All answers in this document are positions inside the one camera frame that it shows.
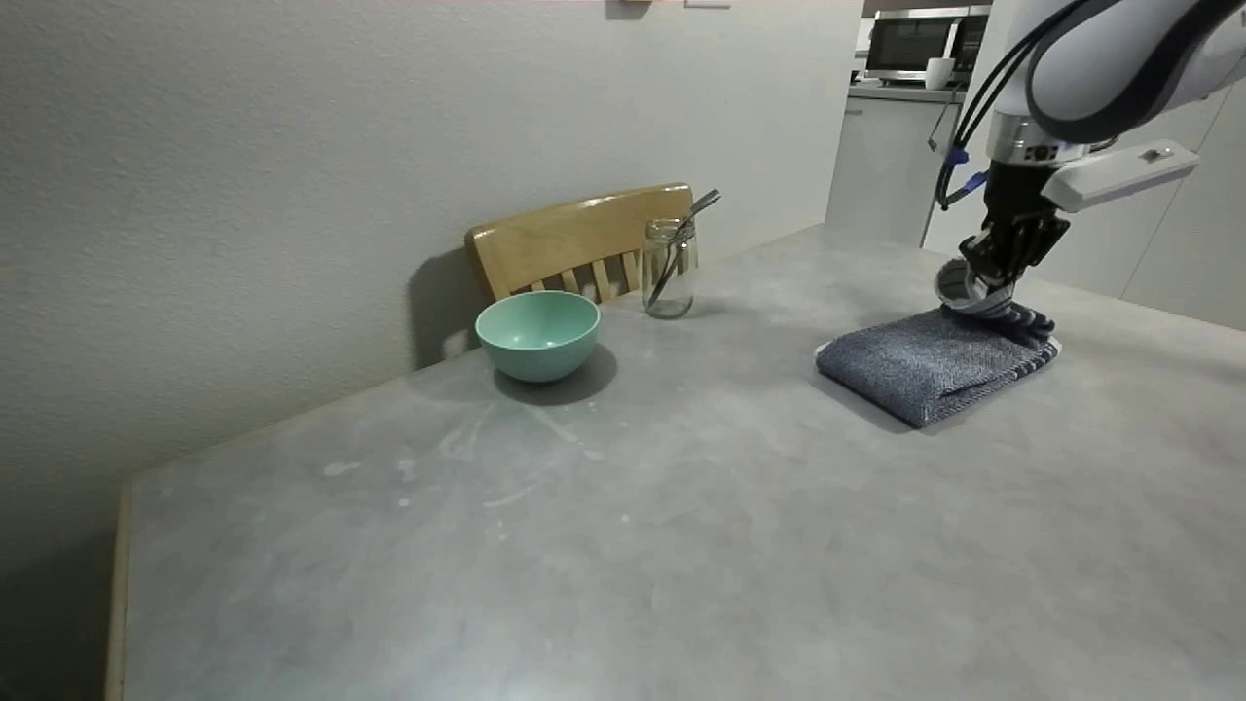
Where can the clear glass jar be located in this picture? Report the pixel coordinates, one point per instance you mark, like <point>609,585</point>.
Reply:
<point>673,276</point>

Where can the black microwave oven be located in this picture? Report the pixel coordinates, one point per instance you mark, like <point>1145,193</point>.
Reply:
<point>909,39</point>

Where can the teal ceramic bowl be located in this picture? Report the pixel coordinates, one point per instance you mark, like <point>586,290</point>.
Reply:
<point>540,337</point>

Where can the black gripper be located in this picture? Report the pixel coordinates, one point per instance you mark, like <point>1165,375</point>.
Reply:
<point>1027,209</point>

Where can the white cup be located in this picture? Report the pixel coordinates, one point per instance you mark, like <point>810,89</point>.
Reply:
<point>940,71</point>

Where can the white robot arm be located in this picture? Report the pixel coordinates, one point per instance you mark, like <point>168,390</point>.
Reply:
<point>1131,63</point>

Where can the metal utensil in jar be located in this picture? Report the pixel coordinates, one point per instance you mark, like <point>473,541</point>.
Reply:
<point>687,228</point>

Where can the grey towel with navy stripes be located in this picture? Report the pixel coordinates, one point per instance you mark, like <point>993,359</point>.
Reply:
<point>936,363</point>

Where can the wooden chair with short slats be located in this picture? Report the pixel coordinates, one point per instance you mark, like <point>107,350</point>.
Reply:
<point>571,239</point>

